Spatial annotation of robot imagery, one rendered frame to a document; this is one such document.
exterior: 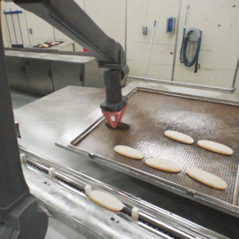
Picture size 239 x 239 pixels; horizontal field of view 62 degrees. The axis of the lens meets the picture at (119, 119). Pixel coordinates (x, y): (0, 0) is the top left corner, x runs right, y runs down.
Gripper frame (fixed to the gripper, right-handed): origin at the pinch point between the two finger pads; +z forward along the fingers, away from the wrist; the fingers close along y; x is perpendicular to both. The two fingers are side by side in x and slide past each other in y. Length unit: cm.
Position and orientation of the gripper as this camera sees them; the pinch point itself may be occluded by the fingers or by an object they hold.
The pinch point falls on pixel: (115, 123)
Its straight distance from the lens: 74.3
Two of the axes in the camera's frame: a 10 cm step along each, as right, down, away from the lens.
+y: 4.0, -4.6, 7.9
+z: 0.6, 8.8, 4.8
